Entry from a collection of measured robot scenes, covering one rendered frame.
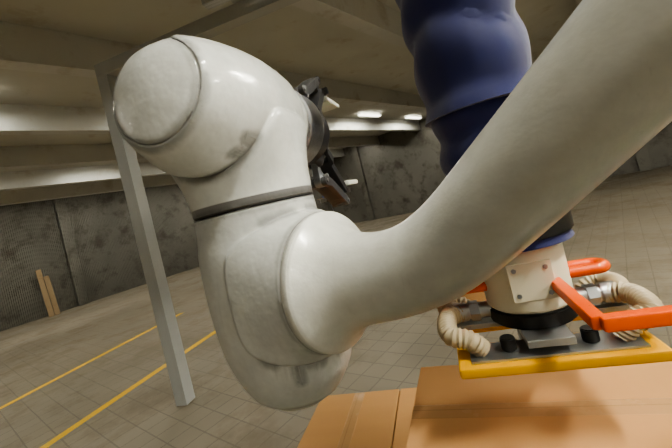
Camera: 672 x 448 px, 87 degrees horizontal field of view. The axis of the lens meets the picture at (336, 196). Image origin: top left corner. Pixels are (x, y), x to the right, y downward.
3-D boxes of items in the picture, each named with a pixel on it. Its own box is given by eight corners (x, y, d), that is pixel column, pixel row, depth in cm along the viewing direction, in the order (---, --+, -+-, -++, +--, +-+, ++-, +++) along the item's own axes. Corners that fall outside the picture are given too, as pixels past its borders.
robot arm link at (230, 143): (212, 93, 38) (240, 212, 38) (62, 41, 23) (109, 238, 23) (303, 58, 34) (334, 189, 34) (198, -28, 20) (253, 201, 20)
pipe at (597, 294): (598, 288, 83) (592, 264, 83) (665, 334, 59) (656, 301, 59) (451, 309, 92) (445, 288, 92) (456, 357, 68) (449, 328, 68)
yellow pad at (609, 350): (643, 334, 66) (636, 309, 66) (678, 362, 57) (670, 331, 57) (458, 354, 76) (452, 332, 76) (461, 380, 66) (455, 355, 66)
